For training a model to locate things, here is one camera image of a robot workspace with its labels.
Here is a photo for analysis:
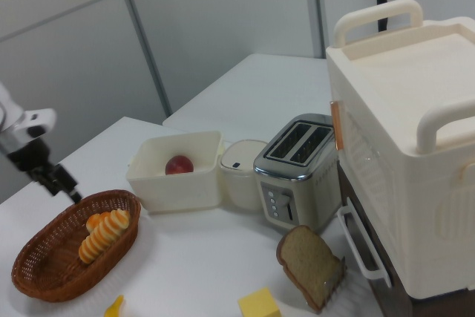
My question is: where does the cream toy cabinet with handles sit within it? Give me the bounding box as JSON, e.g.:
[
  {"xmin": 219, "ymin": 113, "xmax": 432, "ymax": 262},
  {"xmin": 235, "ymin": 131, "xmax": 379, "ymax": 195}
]
[{"xmin": 325, "ymin": 0, "xmax": 475, "ymax": 301}]

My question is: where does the red apple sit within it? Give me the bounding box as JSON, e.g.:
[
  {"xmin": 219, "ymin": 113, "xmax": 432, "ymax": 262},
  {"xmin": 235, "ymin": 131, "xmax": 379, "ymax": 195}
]
[{"xmin": 165, "ymin": 154, "xmax": 194, "ymax": 176}]

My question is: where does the yellow banana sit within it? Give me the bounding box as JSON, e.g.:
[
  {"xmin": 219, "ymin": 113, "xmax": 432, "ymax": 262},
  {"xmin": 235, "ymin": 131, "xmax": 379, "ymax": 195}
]
[{"xmin": 103, "ymin": 294, "xmax": 125, "ymax": 317}]

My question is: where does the orange striped spiral bread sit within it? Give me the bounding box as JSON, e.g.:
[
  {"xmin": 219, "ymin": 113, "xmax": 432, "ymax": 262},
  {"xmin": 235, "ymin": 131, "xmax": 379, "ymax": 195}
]
[{"xmin": 78, "ymin": 209, "xmax": 131, "ymax": 265}]

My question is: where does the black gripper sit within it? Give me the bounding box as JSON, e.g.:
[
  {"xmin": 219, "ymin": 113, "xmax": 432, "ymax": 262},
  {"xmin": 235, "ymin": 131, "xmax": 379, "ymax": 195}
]
[{"xmin": 7, "ymin": 137, "xmax": 83, "ymax": 205}]

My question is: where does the yellow cube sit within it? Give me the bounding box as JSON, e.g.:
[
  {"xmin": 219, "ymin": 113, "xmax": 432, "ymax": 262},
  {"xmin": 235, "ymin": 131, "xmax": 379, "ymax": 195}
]
[{"xmin": 237, "ymin": 287, "xmax": 281, "ymax": 317}]

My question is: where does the cream and chrome toaster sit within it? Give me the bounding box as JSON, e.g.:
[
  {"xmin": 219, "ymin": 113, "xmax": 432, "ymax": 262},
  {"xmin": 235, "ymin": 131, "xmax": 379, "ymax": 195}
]
[{"xmin": 252, "ymin": 113, "xmax": 341, "ymax": 235}]

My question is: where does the white square plastic container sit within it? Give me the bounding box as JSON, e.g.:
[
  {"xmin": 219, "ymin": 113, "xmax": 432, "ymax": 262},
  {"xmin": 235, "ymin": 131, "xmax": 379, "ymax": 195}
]
[{"xmin": 125, "ymin": 130, "xmax": 223, "ymax": 215}]

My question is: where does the brown wicker basket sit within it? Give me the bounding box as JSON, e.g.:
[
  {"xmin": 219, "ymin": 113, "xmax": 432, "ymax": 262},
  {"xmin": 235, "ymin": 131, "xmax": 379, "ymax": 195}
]
[{"xmin": 10, "ymin": 189, "xmax": 143, "ymax": 303}]

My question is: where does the small cream lidded bin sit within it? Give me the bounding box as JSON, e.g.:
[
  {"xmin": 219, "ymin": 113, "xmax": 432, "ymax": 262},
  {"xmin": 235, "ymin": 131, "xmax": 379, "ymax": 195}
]
[{"xmin": 218, "ymin": 139, "xmax": 269, "ymax": 211}]

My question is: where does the brown bread slice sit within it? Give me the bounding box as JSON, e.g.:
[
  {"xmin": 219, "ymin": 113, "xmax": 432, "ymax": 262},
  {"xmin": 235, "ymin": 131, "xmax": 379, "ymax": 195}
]
[{"xmin": 275, "ymin": 224, "xmax": 344, "ymax": 313}]

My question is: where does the brown drawer box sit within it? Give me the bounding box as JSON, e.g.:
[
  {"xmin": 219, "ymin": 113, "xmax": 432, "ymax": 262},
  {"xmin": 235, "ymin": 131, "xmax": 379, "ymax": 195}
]
[{"xmin": 335, "ymin": 163, "xmax": 475, "ymax": 317}]

